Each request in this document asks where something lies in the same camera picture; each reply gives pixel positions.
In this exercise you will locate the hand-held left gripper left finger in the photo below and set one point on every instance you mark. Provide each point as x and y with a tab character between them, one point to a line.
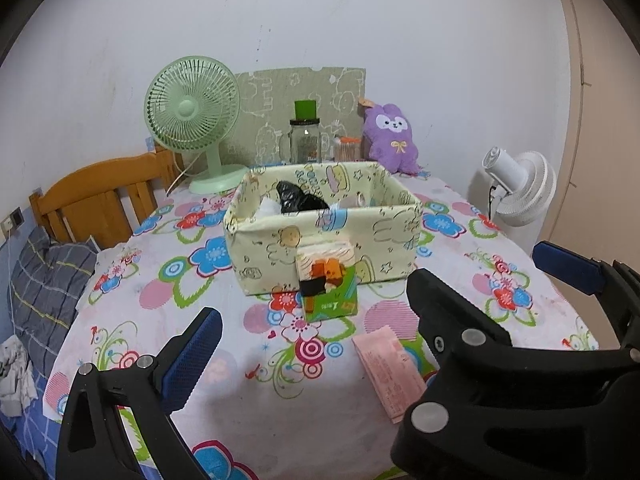
192	355

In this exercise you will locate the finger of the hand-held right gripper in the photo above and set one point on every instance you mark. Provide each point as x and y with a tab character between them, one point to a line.
565	266
465	360

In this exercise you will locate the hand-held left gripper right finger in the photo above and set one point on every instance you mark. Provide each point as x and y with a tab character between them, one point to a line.
525	460

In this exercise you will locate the green tissue pack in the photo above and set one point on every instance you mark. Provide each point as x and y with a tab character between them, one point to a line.
335	305

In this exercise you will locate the yellow printed fabric storage box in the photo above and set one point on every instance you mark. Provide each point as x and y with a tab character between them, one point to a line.
385	240

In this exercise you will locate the black plastic bag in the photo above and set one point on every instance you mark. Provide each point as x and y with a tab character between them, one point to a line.
300	199

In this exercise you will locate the floral tablecloth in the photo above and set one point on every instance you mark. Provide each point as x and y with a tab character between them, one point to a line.
150	310

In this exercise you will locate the pink tissue packet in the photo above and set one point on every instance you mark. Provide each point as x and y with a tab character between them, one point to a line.
390	375

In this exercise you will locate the white clip fan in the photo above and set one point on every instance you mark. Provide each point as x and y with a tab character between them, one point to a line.
525	185

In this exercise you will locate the grey plaid pillow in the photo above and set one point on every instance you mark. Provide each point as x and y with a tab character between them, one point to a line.
47	290

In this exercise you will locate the beige wardrobe door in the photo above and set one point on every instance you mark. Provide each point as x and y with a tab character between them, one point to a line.
610	110

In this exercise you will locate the white crumpled cloth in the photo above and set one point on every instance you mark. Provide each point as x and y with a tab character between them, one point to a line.
17	375

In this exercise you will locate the blue checked bedsheet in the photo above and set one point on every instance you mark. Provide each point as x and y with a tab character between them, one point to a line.
35	440

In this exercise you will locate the wooden headboard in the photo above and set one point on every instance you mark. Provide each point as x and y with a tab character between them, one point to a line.
100	195

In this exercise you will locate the purple plush rabbit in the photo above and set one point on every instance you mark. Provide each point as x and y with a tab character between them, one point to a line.
392	145

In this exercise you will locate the glass jar green lid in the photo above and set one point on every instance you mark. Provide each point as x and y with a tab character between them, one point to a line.
306	142

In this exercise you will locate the small jar orange lid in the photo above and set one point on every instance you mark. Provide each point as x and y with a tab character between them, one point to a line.
347	149

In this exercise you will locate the green desk fan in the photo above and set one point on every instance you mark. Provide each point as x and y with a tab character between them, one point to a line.
185	105

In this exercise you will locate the printed cardboard sheet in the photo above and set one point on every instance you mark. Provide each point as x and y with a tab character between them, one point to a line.
270	90

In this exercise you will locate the wall socket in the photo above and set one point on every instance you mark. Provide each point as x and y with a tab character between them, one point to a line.
12	220

